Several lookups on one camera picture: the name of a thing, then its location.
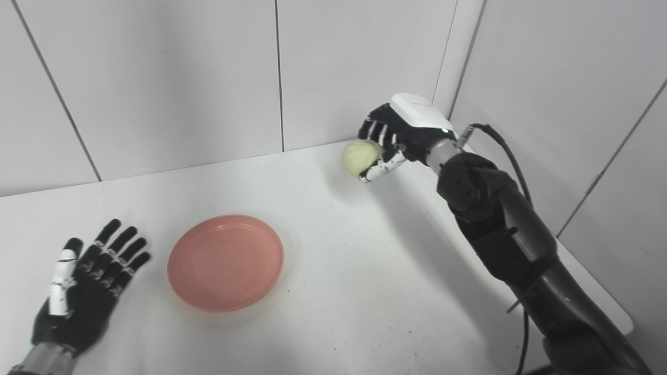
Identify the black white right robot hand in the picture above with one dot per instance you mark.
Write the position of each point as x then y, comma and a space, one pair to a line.
411, 130

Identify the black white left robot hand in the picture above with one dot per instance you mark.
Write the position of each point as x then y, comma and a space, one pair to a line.
88, 302

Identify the cream steamed bun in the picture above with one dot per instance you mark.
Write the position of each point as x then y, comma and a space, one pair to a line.
359, 156

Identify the pink round plate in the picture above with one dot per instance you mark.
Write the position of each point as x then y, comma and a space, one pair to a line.
225, 263

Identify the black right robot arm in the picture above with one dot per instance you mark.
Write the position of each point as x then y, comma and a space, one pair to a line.
500, 224

